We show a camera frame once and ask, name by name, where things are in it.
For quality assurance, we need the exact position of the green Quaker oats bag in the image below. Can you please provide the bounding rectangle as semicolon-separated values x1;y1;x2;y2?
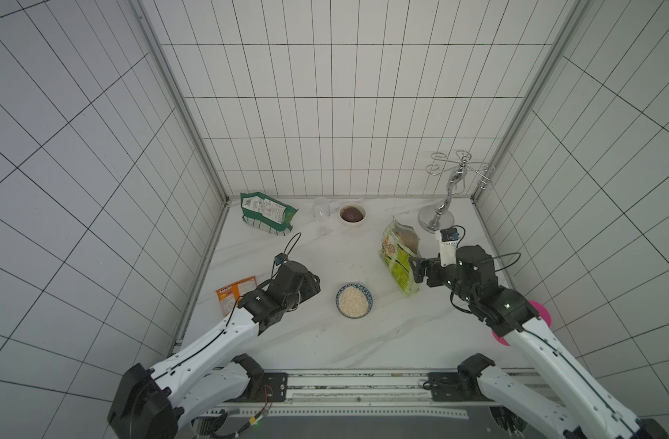
379;219;420;297

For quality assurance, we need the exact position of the pink plastic cup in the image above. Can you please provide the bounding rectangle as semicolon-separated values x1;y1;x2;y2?
492;300;552;347

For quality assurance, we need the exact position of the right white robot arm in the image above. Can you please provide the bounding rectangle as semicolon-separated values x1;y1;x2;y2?
409;245;668;438

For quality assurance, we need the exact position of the orange snack packet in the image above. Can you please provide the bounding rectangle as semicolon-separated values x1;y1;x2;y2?
215;276;257;316

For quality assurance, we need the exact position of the green white snack bag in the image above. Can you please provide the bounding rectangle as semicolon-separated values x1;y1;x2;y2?
240;192;298;236

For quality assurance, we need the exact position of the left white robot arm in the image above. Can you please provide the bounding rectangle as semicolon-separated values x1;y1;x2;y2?
107;260;321;438

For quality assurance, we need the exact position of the chrome glass holder stand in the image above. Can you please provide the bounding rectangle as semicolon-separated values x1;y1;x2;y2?
418;150;495;234

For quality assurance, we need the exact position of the white bowl with red fruit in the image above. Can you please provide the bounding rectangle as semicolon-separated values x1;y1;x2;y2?
339;202;367;227

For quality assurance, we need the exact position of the clear wine glass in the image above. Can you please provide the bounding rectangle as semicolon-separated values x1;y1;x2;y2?
312;197;331;237

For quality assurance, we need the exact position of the aluminium mounting rail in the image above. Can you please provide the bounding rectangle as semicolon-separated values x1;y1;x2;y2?
169;367;538;408

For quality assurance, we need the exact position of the blue patterned breakfast bowl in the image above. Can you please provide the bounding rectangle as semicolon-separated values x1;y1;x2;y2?
335;283;373;319

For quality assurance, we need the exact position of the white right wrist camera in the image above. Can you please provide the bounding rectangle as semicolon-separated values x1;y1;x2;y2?
435;227;461;267

